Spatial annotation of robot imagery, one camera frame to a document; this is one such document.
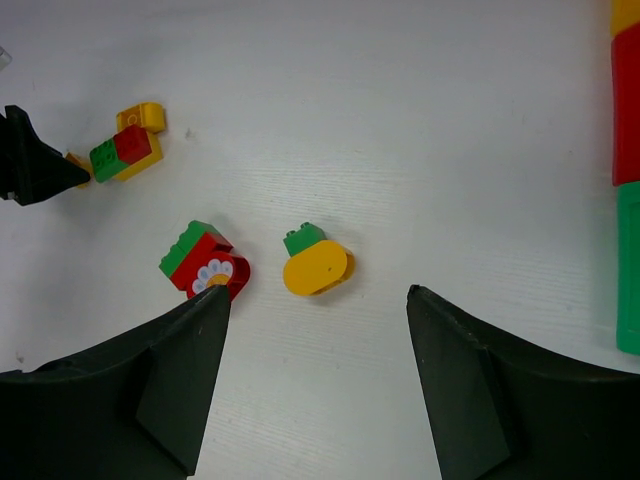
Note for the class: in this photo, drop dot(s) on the green yellow oval lego stack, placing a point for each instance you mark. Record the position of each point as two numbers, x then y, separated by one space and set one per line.
316 264

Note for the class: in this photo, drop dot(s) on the yellow plastic bin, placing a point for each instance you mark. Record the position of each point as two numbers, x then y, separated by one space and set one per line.
624 14

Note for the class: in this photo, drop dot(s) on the small yellow lego brick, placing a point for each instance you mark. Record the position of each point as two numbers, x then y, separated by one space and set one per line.
83 163

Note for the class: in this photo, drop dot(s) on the green red yellow lego stack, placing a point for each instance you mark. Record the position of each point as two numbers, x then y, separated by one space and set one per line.
125 154

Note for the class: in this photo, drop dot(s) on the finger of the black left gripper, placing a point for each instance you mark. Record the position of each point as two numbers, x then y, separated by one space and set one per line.
31 170

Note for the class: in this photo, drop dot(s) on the yellow curved lego brick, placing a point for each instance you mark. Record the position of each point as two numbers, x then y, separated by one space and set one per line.
147 115

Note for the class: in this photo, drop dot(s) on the red plastic bin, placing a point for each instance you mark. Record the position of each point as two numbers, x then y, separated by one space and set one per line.
625 77

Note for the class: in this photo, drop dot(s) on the green red flower lego stack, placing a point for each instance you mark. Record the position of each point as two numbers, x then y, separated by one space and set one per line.
202 258

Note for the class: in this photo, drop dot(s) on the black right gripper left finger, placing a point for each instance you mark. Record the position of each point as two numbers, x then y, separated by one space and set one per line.
132 407

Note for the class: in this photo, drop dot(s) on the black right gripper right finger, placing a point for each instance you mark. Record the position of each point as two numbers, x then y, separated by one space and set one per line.
501 407

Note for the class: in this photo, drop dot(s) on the green plastic bin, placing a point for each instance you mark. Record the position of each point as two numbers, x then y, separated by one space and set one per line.
627 335

